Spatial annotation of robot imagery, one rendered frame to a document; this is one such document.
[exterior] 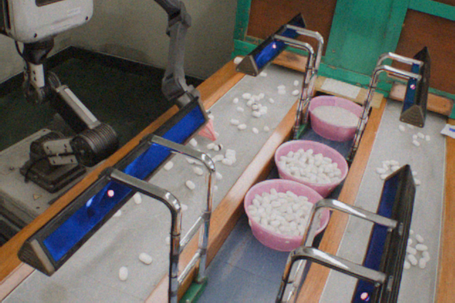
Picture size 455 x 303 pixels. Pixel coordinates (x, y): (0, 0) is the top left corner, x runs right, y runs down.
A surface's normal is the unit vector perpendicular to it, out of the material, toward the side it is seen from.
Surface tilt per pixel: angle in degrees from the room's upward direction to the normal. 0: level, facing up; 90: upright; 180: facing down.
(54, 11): 90
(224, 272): 0
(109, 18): 90
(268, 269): 0
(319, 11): 90
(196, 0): 90
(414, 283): 0
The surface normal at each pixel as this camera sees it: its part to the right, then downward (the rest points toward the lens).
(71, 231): 0.82, -0.19
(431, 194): 0.11, -0.84
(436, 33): -0.41, 0.45
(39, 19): 0.85, 0.36
